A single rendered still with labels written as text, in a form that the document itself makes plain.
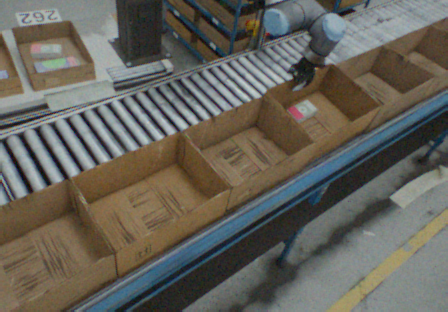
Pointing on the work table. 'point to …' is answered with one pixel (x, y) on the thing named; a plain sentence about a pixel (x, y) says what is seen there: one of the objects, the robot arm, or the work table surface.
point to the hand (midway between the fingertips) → (295, 87)
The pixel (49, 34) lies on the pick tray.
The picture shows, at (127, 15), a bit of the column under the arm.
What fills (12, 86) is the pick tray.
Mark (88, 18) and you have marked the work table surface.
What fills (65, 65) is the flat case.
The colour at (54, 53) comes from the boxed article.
